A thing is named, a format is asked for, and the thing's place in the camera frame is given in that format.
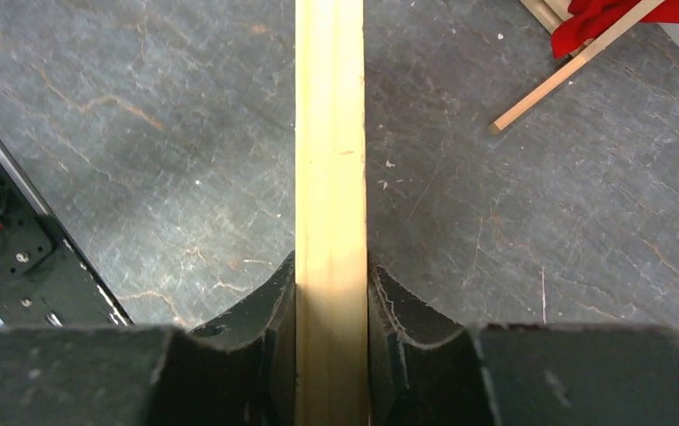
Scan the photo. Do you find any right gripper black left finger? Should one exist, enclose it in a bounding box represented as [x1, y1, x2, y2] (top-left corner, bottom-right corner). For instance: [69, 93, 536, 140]
[0, 255, 296, 425]

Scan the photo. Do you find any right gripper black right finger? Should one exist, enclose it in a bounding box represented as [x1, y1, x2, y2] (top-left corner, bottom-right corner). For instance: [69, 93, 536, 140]
[368, 261, 679, 425]

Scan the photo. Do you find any light wooden picture frame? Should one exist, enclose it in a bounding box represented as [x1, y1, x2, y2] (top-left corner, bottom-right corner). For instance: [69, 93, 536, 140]
[295, 1, 369, 425]

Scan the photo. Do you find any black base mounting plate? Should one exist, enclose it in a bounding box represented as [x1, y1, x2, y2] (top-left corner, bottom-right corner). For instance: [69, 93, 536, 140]
[0, 165, 132, 327]

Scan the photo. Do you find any wooden clothes rack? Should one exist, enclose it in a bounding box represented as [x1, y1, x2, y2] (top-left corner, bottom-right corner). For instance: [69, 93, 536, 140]
[488, 0, 664, 135]

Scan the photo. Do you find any red t-shirt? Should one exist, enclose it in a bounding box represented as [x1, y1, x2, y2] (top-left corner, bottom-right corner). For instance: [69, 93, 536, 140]
[551, 0, 679, 59]

